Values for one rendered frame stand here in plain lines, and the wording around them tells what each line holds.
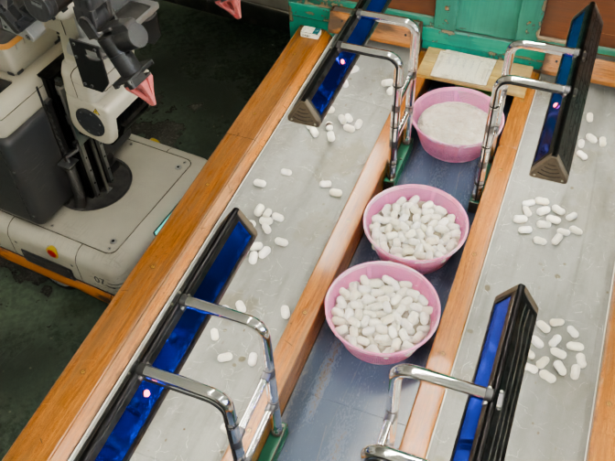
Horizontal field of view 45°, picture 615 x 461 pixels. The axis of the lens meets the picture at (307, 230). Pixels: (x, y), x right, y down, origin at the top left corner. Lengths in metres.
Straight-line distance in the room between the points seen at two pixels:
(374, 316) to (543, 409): 0.42
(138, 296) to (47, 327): 1.04
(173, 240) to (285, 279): 0.31
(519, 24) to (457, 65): 0.21
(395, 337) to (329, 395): 0.20
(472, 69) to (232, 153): 0.79
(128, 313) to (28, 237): 1.02
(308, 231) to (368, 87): 0.62
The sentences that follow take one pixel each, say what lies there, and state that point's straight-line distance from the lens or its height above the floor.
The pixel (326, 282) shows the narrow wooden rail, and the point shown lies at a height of 0.76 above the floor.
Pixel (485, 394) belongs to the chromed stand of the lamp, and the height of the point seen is 1.12.
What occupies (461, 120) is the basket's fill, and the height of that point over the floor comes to 0.74.
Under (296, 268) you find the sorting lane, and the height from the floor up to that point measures 0.74.
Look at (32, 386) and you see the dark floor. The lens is 2.71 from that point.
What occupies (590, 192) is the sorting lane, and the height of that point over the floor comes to 0.74.
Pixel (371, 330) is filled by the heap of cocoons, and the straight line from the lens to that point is 1.74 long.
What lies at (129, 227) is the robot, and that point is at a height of 0.28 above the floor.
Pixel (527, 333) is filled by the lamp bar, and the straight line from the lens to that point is 1.38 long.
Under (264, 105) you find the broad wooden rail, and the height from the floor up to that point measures 0.76.
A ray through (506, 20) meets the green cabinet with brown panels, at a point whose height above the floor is 0.91.
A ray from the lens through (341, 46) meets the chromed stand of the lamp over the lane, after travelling 1.88.
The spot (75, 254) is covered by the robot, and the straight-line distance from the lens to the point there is 2.65.
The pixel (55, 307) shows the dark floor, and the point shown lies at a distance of 2.88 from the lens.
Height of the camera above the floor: 2.18
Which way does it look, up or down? 48 degrees down
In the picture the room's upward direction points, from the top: 3 degrees counter-clockwise
